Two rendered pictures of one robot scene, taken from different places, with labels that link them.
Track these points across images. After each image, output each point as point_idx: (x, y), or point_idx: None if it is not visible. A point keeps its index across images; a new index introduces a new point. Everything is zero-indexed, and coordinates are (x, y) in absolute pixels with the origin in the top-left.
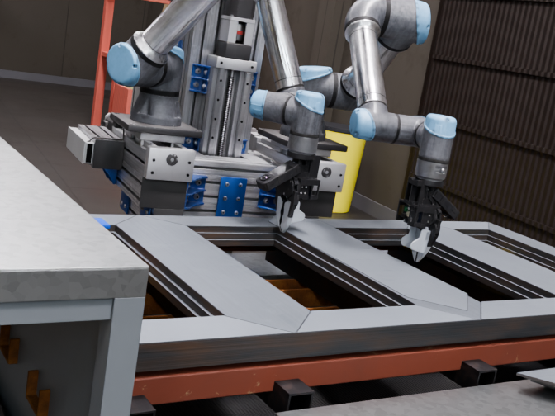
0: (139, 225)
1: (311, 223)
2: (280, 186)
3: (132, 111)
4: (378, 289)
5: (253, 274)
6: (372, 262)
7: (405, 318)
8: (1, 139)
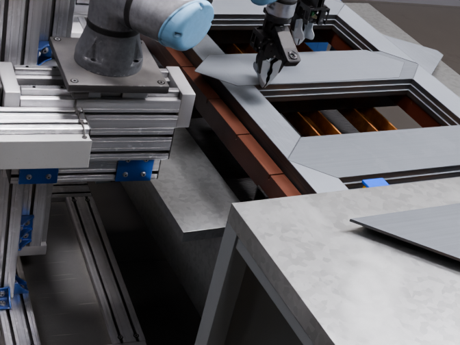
0: (328, 164)
1: (221, 62)
2: (268, 52)
3: (119, 67)
4: (378, 83)
5: (412, 130)
6: (324, 66)
7: (443, 91)
8: (442, 179)
